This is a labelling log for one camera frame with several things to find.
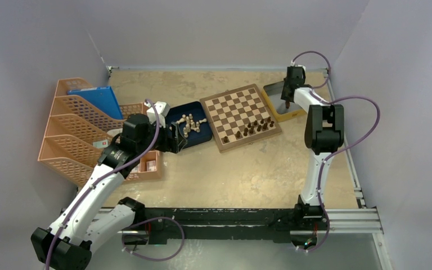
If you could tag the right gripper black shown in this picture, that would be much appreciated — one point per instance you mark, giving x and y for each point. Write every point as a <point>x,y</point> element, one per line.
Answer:
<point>283,97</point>

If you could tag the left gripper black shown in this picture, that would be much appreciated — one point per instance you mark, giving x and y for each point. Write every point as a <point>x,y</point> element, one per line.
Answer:
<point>172,143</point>

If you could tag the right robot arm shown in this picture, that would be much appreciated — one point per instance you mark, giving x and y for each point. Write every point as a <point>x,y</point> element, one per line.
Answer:
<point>323,136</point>

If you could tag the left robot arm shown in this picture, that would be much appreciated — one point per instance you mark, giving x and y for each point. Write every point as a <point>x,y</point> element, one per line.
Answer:
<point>71,240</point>

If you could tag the wooden chess board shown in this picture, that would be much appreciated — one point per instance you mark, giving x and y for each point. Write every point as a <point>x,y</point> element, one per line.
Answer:
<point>231,111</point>

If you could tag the yellow metal tin tray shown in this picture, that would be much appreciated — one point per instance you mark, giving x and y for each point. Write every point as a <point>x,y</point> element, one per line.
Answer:
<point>272,95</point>

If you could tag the dark blue square tray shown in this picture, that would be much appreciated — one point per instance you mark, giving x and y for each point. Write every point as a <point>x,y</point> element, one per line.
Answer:
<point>187,116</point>

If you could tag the blue folder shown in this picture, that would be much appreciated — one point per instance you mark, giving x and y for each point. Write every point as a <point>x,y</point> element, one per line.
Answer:
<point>101,97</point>

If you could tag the peach file rack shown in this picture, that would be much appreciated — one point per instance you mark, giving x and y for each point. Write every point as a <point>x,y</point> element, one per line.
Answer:
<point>73,125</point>

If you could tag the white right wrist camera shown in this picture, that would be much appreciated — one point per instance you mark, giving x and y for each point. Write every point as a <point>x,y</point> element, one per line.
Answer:
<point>299,66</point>

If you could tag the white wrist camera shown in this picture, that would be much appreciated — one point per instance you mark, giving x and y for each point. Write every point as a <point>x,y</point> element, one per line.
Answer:
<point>299,66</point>
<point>162,109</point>

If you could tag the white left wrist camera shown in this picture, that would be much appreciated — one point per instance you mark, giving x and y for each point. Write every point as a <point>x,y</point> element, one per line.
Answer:
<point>162,109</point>

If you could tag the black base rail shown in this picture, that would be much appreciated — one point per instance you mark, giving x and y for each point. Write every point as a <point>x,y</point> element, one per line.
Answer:
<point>277,225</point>

